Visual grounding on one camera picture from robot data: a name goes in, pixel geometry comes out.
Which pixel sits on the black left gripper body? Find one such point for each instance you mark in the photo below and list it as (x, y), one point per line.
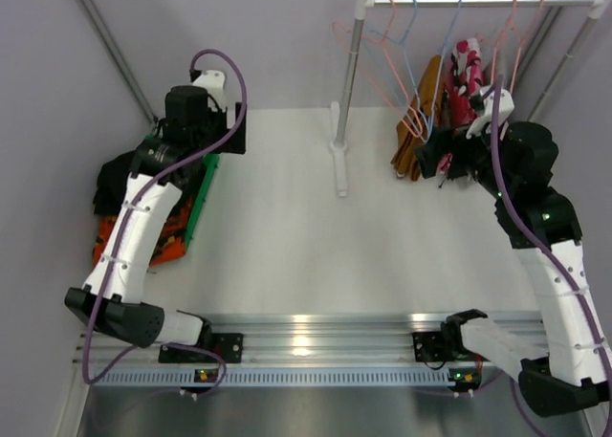
(234, 134)

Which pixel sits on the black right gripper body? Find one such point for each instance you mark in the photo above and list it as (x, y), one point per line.
(431, 155)

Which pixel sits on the blue wire hanger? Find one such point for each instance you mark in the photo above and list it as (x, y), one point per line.
(443, 51)
(403, 88)

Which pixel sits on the black trousers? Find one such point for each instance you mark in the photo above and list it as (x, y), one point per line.
(111, 186)

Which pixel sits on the pink wire hanger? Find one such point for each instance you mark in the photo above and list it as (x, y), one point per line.
(510, 50)
(522, 37)
(378, 69)

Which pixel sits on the orange camouflage trousers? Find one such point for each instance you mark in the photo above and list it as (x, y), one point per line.
(171, 244)

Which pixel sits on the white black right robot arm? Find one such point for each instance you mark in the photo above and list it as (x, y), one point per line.
(572, 372)

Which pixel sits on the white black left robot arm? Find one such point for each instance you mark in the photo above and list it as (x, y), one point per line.
(165, 173)

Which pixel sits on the mustard brown trousers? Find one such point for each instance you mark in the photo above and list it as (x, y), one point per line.
(404, 161)

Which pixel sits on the pink camouflage trousers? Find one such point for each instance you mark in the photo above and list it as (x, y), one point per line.
(465, 78)

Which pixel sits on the green plastic bin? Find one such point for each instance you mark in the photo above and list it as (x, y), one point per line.
(203, 193)

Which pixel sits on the white clothes rack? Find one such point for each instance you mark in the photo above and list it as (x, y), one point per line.
(338, 151)

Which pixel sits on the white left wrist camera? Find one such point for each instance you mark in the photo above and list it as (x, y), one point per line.
(214, 82)

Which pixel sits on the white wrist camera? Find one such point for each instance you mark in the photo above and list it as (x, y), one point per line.
(482, 103)
(214, 82)

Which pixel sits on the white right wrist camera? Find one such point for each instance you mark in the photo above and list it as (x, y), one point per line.
(482, 103)

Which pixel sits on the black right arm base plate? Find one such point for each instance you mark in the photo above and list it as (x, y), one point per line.
(437, 347)

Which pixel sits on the aluminium mounting rail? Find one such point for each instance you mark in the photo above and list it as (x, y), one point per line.
(297, 351)

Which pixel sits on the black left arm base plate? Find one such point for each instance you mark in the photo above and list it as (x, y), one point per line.
(227, 346)

